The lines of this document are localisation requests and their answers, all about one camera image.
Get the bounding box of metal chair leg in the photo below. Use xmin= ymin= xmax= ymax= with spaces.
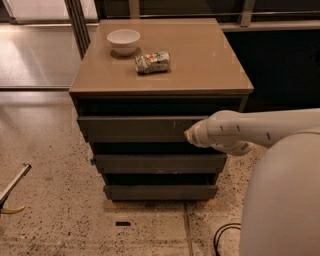
xmin=0 ymin=163 xmax=32 ymax=207

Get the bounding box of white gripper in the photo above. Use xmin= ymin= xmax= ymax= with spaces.
xmin=184 ymin=120 xmax=210 ymax=148

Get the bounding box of metal railing frame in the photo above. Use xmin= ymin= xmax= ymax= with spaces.
xmin=62 ymin=0 xmax=320 ymax=55

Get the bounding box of grey middle drawer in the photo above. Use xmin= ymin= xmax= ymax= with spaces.
xmin=95 ymin=154 xmax=227 ymax=174

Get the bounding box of grey bottom drawer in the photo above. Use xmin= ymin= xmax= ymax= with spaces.
xmin=104 ymin=185 xmax=218 ymax=201

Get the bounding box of black cable loop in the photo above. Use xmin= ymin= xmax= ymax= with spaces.
xmin=213 ymin=222 xmax=242 ymax=256

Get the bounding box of grey drawer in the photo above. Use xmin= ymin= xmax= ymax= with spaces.
xmin=77 ymin=116 xmax=205 ymax=143
xmin=104 ymin=185 xmax=218 ymax=201
xmin=95 ymin=154 xmax=227 ymax=174

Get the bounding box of white ceramic bowl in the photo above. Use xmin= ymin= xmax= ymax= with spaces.
xmin=107 ymin=29 xmax=140 ymax=56

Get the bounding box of grey top drawer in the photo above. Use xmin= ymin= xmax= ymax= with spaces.
xmin=77 ymin=116 xmax=205 ymax=143

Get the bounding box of brown drawer cabinet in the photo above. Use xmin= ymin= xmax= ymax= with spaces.
xmin=68 ymin=17 xmax=255 ymax=209

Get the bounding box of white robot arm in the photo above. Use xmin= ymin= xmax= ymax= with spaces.
xmin=185 ymin=108 xmax=320 ymax=256

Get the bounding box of crushed drink can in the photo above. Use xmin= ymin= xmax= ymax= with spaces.
xmin=135 ymin=51 xmax=170 ymax=74

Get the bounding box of yellow curved foot piece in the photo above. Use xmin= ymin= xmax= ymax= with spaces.
xmin=0 ymin=205 xmax=26 ymax=215

